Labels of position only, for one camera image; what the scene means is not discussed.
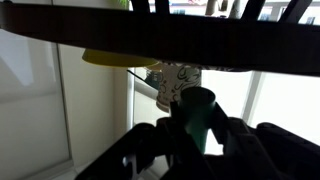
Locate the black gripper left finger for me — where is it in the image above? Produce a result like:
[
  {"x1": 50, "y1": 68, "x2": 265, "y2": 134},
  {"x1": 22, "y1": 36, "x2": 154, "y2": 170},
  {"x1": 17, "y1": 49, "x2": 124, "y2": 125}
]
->
[{"x1": 75, "y1": 102, "x2": 213, "y2": 180}]

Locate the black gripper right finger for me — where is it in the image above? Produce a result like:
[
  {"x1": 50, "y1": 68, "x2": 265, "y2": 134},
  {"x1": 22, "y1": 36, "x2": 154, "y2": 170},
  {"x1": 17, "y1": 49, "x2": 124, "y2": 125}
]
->
[{"x1": 211, "y1": 103, "x2": 320, "y2": 180}]

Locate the green cylinder block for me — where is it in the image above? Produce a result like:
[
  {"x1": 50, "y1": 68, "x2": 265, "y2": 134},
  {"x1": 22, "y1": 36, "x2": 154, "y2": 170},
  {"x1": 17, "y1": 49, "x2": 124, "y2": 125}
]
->
[{"x1": 178, "y1": 87, "x2": 216, "y2": 154}]

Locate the yellow bowl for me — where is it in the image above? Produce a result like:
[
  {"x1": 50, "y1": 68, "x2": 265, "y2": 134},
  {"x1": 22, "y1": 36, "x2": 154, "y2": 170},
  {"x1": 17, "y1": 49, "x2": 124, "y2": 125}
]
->
[{"x1": 82, "y1": 49, "x2": 158, "y2": 67}]

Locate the patterned white mug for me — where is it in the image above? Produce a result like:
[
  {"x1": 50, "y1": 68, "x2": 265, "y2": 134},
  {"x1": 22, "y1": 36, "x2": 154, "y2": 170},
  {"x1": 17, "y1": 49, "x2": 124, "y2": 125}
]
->
[{"x1": 156, "y1": 64, "x2": 201, "y2": 113}]

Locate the patterned saucer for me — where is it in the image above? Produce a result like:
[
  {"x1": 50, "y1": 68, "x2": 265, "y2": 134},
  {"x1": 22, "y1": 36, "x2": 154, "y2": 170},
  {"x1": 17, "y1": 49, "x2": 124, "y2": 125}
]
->
[{"x1": 158, "y1": 60, "x2": 251, "y2": 72}]

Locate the round wooden table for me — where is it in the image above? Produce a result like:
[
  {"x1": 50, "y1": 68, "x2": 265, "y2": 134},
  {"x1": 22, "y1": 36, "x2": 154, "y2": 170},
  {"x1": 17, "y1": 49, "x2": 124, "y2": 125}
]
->
[{"x1": 0, "y1": 2, "x2": 320, "y2": 76}]

